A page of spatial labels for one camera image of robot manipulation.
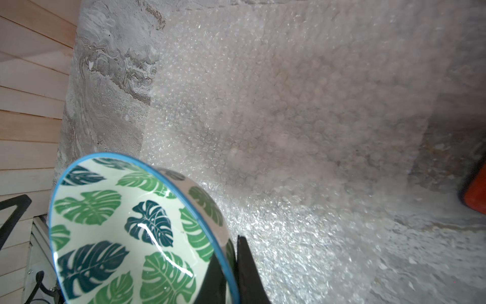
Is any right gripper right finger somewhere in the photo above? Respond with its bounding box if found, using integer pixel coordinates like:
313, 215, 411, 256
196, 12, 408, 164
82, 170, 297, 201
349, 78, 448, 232
237, 236, 271, 304

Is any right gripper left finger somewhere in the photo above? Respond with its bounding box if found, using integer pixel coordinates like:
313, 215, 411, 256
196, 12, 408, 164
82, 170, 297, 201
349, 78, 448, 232
194, 253, 227, 304

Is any clear bubble wrap sheet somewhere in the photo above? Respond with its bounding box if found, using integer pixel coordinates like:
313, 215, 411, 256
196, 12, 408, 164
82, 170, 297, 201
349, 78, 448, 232
141, 1, 467, 303

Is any red tape dispenser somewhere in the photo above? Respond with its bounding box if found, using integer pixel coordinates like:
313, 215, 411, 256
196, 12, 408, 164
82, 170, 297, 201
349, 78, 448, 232
459, 155, 485, 215

